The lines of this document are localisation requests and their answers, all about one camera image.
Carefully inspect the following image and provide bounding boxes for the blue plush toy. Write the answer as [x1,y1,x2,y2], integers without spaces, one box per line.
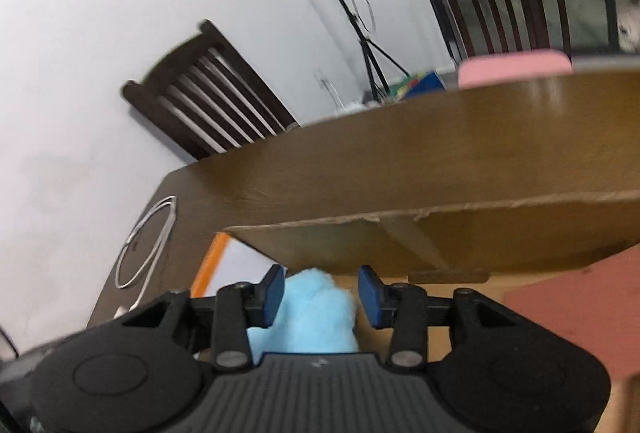
[247,267,361,354]

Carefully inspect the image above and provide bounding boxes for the white charger cable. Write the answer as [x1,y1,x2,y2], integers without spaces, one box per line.
[114,196,178,290]

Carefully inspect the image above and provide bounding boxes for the orange red cardboard box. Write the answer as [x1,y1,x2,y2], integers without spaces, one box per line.
[190,190,640,433]

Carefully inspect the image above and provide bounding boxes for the colourful blue box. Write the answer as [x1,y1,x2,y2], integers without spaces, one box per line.
[390,70,446,101]

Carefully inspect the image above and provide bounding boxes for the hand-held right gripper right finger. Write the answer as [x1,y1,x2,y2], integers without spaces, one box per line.
[357,264,521,369]

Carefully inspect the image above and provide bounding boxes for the black studio light stand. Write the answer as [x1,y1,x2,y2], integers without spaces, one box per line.
[280,0,401,100]

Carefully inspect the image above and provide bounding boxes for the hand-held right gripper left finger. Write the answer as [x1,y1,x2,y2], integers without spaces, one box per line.
[120,264,287,371]

